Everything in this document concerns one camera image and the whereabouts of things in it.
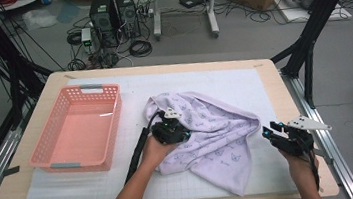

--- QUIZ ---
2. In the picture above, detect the white round table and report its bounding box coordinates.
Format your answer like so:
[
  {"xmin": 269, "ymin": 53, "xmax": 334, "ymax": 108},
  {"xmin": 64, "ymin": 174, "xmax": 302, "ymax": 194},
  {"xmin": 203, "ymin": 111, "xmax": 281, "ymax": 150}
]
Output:
[{"xmin": 0, "ymin": 0, "xmax": 47, "ymax": 13}]

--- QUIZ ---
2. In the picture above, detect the white metal stand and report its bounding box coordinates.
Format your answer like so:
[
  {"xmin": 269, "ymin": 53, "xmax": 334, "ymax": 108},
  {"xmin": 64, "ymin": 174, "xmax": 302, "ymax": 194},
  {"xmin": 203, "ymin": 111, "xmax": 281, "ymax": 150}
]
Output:
[{"xmin": 149, "ymin": 0, "xmax": 226, "ymax": 46}]

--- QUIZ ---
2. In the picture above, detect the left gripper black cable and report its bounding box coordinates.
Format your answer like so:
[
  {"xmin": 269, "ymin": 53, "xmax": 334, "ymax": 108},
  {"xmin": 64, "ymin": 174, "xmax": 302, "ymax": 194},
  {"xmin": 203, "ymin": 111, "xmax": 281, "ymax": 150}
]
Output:
[{"xmin": 117, "ymin": 110, "xmax": 174, "ymax": 185}]

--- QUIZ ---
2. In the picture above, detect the person's left hand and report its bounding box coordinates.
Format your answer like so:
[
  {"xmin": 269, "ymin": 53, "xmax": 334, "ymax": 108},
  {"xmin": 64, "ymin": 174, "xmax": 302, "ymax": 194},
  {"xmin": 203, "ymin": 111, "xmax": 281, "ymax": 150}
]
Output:
[{"xmin": 138, "ymin": 133, "xmax": 181, "ymax": 172}]

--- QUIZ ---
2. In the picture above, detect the clear plastic bag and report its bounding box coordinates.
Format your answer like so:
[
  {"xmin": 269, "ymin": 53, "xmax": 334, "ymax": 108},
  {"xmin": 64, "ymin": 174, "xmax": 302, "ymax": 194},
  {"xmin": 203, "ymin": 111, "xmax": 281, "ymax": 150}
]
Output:
[{"xmin": 21, "ymin": 5, "xmax": 59, "ymax": 31}]

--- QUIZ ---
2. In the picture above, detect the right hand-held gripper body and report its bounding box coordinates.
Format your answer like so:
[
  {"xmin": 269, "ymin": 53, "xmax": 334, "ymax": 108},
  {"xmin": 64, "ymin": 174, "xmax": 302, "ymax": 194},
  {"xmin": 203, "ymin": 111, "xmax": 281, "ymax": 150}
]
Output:
[{"xmin": 266, "ymin": 111, "xmax": 335, "ymax": 160}]

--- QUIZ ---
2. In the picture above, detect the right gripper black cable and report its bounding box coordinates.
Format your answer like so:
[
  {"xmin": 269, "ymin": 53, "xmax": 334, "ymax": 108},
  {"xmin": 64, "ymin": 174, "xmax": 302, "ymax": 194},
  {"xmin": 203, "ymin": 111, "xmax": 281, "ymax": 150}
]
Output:
[{"xmin": 305, "ymin": 148, "xmax": 322, "ymax": 193}]

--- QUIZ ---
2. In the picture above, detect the coiled black cable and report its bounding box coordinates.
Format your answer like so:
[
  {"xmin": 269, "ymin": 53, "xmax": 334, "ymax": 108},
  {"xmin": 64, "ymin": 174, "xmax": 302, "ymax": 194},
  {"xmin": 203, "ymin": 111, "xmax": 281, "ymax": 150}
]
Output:
[
  {"xmin": 128, "ymin": 38, "xmax": 154, "ymax": 59},
  {"xmin": 65, "ymin": 31, "xmax": 84, "ymax": 48}
]

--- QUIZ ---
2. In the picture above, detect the white flat board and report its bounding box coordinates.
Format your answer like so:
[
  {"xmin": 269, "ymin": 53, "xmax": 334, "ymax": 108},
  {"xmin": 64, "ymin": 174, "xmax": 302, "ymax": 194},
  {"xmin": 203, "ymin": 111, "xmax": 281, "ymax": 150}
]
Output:
[{"xmin": 275, "ymin": 0, "xmax": 353, "ymax": 28}]

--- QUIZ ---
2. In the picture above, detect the person's right hand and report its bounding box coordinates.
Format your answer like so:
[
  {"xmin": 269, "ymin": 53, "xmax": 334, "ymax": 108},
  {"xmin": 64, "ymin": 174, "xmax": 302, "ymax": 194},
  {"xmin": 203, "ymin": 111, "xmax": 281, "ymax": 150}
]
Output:
[{"xmin": 279, "ymin": 146, "xmax": 322, "ymax": 182}]

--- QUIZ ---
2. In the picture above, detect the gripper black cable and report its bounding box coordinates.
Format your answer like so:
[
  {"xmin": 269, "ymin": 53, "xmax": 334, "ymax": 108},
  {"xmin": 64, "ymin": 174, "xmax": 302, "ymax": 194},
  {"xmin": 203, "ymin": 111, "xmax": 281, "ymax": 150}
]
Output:
[
  {"xmin": 305, "ymin": 148, "xmax": 322, "ymax": 193},
  {"xmin": 117, "ymin": 110, "xmax": 174, "ymax": 185}
]

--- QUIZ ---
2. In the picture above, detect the small white box green light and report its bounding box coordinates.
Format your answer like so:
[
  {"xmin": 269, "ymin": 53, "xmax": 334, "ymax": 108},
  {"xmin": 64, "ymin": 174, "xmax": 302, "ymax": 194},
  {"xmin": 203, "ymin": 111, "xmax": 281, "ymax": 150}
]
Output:
[{"xmin": 79, "ymin": 27, "xmax": 95, "ymax": 54}]

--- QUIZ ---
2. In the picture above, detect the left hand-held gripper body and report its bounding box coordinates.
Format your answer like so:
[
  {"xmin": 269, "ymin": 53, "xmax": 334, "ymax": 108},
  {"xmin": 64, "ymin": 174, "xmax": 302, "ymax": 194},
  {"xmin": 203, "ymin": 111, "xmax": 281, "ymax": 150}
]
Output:
[{"xmin": 149, "ymin": 106, "xmax": 193, "ymax": 147}]

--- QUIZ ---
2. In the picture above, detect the pink plastic basket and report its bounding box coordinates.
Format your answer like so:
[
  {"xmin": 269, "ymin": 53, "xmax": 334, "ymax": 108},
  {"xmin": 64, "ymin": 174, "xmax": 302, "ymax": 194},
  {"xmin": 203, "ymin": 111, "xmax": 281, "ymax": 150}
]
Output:
[{"xmin": 21, "ymin": 79, "xmax": 131, "ymax": 180}]

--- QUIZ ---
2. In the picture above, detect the lavender printed towel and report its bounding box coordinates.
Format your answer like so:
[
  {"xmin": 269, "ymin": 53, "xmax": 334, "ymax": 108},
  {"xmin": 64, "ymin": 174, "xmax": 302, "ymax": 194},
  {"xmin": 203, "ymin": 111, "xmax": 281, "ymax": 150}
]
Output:
[{"xmin": 142, "ymin": 81, "xmax": 270, "ymax": 199}]

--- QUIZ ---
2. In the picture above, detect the white grid mat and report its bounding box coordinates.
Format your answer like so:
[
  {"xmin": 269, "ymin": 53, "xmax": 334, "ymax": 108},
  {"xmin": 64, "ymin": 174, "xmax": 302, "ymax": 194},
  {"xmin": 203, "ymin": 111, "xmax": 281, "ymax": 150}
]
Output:
[{"xmin": 7, "ymin": 54, "xmax": 300, "ymax": 199}]

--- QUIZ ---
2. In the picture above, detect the black computer tower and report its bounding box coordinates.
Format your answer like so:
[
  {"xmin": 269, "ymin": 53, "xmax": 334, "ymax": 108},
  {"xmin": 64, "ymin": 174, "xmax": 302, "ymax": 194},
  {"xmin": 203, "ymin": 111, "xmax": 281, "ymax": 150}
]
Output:
[
  {"xmin": 114, "ymin": 0, "xmax": 142, "ymax": 41},
  {"xmin": 87, "ymin": 0, "xmax": 123, "ymax": 51}
]

